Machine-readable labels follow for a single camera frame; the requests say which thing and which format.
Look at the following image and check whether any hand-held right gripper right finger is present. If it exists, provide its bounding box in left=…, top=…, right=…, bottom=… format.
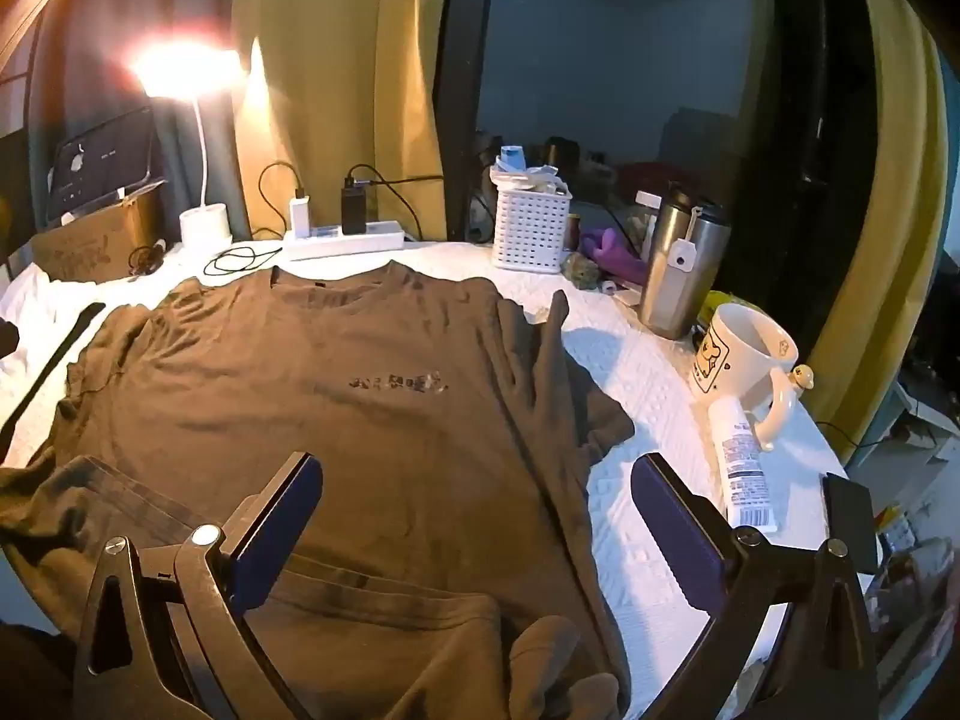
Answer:
left=631, top=454, right=878, bottom=720

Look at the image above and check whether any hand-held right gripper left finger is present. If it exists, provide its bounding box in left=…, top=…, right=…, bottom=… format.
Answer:
left=71, top=451, right=325, bottom=720

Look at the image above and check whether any brown t-shirt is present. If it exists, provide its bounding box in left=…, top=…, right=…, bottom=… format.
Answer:
left=0, top=261, right=637, bottom=720

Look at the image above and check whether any white tube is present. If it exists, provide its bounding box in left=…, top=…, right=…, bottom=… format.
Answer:
left=707, top=397, right=775, bottom=533

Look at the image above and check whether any white cartoon mug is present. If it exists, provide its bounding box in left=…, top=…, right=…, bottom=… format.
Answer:
left=688, top=305, right=815, bottom=452

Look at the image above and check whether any stainless steel tumbler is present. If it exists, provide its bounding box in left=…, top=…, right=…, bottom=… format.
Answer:
left=639, top=181, right=732, bottom=341

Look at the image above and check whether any purple soft item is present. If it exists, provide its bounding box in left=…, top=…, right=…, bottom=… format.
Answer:
left=581, top=229, right=646, bottom=286

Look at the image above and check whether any white power strip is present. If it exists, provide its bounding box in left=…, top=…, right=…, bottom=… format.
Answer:
left=283, top=221, right=406, bottom=262

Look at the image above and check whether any white desk lamp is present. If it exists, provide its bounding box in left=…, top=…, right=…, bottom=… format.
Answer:
left=131, top=41, right=248, bottom=248

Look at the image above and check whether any black charger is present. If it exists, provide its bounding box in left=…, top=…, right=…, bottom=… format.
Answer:
left=341, top=178, right=368, bottom=235

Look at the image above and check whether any white crumpled cloth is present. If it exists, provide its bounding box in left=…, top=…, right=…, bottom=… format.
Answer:
left=0, top=264, right=98, bottom=391

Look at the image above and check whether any jar with white lid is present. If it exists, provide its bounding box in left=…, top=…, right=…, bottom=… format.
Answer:
left=634, top=190, right=665, bottom=256

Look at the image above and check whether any white perforated basket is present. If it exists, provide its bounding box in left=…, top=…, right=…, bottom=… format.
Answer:
left=491, top=184, right=573, bottom=272

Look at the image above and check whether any cardboard box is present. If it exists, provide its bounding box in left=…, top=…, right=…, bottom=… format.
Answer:
left=30, top=184, right=167, bottom=284

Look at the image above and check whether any yellow curtain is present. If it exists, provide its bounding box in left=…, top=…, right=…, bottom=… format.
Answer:
left=806, top=0, right=950, bottom=466
left=229, top=0, right=481, bottom=241

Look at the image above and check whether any white tablet stand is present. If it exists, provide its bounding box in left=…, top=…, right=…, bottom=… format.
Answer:
left=60, top=178, right=167, bottom=226

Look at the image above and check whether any black tablet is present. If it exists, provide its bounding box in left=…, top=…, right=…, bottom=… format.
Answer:
left=46, top=106, right=167, bottom=224

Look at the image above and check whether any blue white packet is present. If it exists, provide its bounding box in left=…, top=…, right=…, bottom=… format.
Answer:
left=495, top=144, right=560, bottom=196

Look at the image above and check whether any dark teal curtain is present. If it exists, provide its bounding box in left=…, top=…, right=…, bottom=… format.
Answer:
left=22, top=0, right=252, bottom=241

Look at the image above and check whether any bundled black cable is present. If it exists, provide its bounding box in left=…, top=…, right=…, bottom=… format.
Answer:
left=127, top=238, right=167, bottom=277

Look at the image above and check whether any black charging cable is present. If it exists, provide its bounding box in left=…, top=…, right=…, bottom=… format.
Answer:
left=346, top=163, right=447, bottom=188
left=202, top=160, right=307, bottom=278

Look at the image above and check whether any black window frame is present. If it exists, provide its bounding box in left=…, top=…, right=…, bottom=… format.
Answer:
left=431, top=0, right=502, bottom=245

